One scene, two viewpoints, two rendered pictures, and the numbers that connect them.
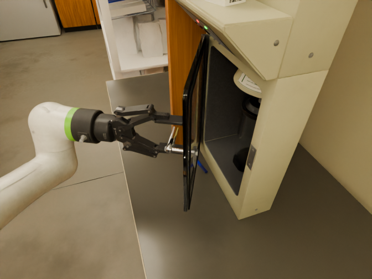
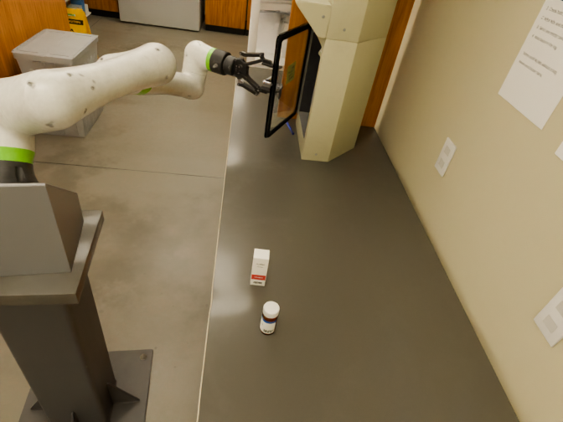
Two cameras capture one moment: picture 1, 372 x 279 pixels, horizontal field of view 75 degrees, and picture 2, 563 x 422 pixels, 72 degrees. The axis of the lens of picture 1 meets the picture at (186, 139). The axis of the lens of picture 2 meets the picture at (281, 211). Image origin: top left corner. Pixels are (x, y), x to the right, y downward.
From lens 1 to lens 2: 1.04 m
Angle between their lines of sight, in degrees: 8
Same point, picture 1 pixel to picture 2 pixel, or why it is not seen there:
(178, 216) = (260, 146)
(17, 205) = (171, 84)
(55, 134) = (198, 59)
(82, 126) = (217, 58)
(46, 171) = (187, 79)
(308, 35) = (341, 18)
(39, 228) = (129, 197)
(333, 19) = (354, 12)
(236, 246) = (291, 167)
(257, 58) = (312, 22)
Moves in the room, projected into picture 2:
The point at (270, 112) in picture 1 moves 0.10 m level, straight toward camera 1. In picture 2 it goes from (322, 60) to (306, 65)
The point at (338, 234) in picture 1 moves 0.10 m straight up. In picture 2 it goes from (368, 183) to (375, 162)
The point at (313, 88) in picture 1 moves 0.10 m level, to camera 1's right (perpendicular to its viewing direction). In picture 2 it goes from (348, 53) to (378, 59)
